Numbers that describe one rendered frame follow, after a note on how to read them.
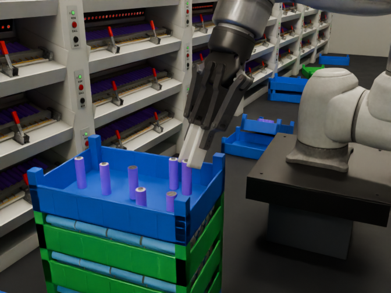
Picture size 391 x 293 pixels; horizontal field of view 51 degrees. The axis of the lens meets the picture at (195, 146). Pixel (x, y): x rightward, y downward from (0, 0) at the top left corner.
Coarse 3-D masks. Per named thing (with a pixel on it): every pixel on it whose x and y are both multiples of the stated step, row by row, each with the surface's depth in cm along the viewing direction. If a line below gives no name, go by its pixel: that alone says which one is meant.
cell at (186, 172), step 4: (184, 160) 69; (184, 164) 69; (184, 168) 69; (188, 168) 69; (184, 172) 69; (188, 172) 69; (184, 176) 70; (188, 176) 70; (184, 180) 70; (188, 180) 70; (184, 184) 70; (188, 184) 70; (184, 188) 70; (188, 188) 70; (184, 192) 71; (188, 192) 71
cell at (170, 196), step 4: (168, 192) 65; (172, 192) 65; (176, 192) 65; (168, 196) 64; (172, 196) 64; (168, 200) 65; (172, 200) 64; (168, 204) 65; (172, 204) 65; (168, 208) 65; (172, 208) 65
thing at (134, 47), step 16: (96, 16) 153; (112, 16) 162; (128, 16) 171; (144, 16) 180; (96, 32) 150; (112, 32) 156; (128, 32) 161; (144, 32) 166; (160, 32) 175; (176, 32) 179; (96, 48) 140; (112, 48) 142; (128, 48) 151; (144, 48) 156; (160, 48) 166; (176, 48) 179; (96, 64) 134; (112, 64) 142
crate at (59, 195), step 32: (96, 160) 87; (128, 160) 86; (160, 160) 83; (224, 160) 77; (32, 192) 72; (64, 192) 69; (96, 192) 79; (128, 192) 79; (160, 192) 79; (192, 192) 79; (96, 224) 69; (128, 224) 66; (160, 224) 64; (192, 224) 65
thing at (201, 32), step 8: (192, 8) 217; (200, 8) 225; (208, 8) 234; (192, 16) 215; (200, 16) 198; (208, 16) 226; (192, 24) 198; (200, 24) 206; (208, 24) 215; (192, 32) 186; (200, 32) 200; (208, 32) 204; (192, 40) 188; (200, 40) 196; (208, 40) 205
